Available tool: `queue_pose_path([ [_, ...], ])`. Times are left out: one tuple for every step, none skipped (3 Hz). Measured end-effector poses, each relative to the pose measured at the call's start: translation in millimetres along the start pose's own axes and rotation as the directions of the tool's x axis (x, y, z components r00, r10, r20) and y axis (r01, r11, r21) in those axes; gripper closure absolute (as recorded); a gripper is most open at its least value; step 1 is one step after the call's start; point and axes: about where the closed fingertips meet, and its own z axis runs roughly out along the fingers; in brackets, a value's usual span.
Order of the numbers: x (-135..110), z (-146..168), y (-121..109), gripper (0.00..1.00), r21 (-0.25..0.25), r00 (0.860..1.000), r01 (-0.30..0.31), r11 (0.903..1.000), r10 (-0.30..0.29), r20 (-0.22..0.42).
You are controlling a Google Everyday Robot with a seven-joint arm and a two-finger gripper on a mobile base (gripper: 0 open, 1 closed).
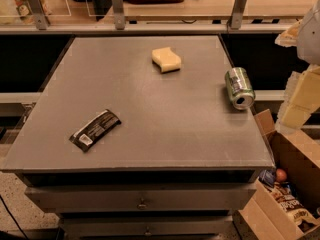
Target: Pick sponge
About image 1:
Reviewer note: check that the grey drawer cabinet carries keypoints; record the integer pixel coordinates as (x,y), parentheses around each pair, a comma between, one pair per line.
(181,145)

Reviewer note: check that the green soda can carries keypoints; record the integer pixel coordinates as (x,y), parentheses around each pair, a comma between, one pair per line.
(239,88)

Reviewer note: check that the yellow sponge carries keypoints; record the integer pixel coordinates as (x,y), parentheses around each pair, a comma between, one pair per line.
(166,59)

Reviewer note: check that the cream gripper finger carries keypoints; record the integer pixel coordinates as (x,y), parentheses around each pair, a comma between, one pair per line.
(301,99)
(289,37)

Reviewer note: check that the middle metal bracket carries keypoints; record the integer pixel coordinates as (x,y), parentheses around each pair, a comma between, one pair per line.
(118,12)

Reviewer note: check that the cardboard box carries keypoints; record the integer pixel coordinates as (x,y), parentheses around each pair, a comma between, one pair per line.
(299,155)

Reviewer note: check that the lower drawer knob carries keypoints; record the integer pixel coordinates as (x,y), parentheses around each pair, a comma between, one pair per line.
(147,232)

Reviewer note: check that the red apple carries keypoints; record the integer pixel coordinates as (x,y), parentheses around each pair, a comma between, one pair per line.
(281,175)

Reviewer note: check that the right metal bracket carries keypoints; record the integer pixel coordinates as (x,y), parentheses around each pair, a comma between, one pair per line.
(236,17)

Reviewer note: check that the brown snack bag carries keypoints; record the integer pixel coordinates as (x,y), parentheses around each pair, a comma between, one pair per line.
(296,212)

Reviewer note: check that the upper drawer knob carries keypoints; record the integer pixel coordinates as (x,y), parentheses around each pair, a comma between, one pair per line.
(142,205)

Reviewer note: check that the blue packet in box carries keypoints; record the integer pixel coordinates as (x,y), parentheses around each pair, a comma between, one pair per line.
(268,177)

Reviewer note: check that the metal bracket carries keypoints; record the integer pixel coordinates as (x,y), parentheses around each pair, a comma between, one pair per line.
(236,17)
(118,12)
(38,13)

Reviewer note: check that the black snack bar wrapper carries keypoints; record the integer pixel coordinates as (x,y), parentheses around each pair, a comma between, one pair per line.
(94,130)

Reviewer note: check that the left metal bracket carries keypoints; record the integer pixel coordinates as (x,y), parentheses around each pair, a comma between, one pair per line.
(38,13)

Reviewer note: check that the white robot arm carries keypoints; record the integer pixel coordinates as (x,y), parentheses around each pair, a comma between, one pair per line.
(308,42)

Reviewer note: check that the drawer knob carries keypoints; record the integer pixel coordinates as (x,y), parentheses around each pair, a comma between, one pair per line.
(142,205)
(147,232)

